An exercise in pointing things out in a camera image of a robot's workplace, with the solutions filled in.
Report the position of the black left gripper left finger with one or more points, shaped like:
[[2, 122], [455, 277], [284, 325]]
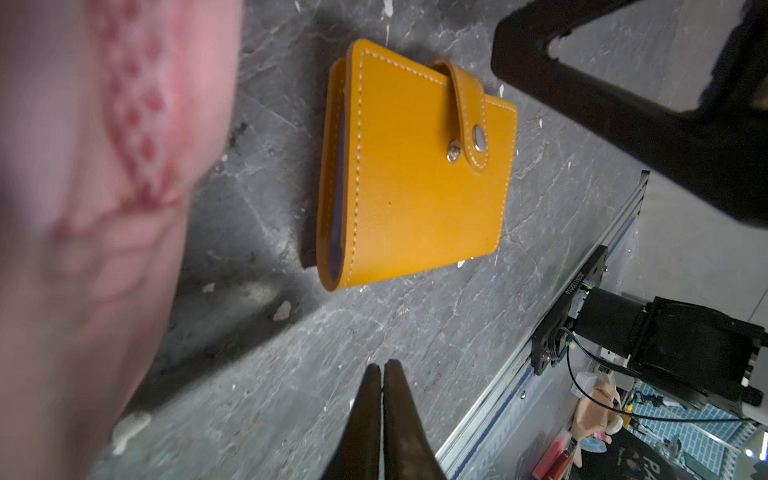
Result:
[[358, 452]]

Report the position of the yellow leather wallet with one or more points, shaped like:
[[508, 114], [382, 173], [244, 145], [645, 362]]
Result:
[[415, 169]]

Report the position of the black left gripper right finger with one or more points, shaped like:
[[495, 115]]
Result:
[[407, 452]]

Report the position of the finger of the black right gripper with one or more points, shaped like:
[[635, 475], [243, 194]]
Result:
[[717, 152]]

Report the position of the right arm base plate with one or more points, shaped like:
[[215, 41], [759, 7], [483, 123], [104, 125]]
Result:
[[548, 342]]

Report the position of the pink student backpack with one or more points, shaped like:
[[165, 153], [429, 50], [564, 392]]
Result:
[[111, 112]]

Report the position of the aluminium mounting rail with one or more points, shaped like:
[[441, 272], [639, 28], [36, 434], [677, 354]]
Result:
[[511, 424]]

